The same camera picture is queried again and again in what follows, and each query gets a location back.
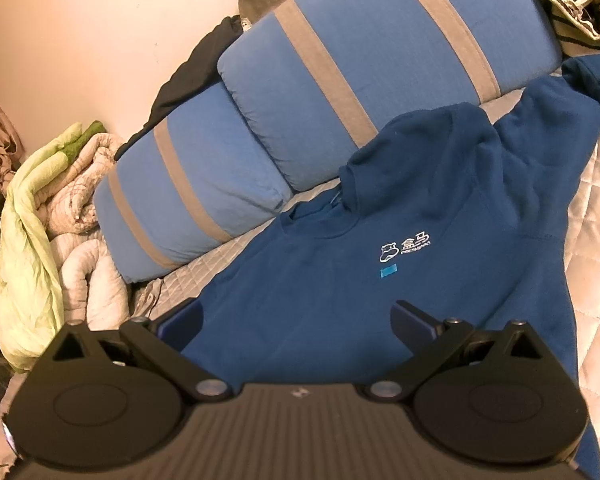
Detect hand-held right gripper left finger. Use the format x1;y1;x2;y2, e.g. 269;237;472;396
51;299;232;404

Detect black cloth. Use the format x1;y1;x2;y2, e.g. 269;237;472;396
114;15;246;161

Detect small blue grey-striped pillow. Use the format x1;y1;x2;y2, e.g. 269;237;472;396
94;80;295;283

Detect dark blue hoodie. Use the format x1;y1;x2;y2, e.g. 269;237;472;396
180;55;600;480

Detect grey cushion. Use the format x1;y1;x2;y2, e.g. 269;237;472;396
237;0;301;28

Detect light green blanket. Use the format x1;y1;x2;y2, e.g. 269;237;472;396
0;120;106;373

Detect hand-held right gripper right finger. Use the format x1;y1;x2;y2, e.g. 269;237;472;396
364;300;549;404

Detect large blue grey-striped pillow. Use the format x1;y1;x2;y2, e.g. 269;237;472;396
217;0;563;193

